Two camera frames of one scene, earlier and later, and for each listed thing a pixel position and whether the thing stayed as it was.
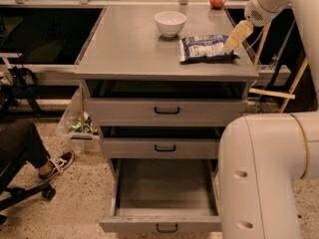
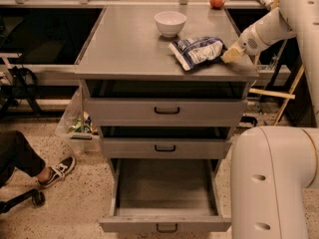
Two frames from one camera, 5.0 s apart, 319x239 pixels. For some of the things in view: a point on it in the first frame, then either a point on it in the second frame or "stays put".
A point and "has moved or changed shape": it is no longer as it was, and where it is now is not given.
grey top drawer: (162, 103) stays put
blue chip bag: (199, 49) has moved or changed shape
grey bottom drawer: (163, 195) stays put
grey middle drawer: (160, 141) stays put
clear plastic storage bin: (77, 126) stays put
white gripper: (258, 11) -> (249, 41)
